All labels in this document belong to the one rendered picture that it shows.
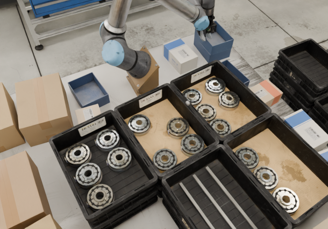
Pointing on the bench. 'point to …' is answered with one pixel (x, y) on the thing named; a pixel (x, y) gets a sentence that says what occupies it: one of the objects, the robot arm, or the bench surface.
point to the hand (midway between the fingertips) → (203, 38)
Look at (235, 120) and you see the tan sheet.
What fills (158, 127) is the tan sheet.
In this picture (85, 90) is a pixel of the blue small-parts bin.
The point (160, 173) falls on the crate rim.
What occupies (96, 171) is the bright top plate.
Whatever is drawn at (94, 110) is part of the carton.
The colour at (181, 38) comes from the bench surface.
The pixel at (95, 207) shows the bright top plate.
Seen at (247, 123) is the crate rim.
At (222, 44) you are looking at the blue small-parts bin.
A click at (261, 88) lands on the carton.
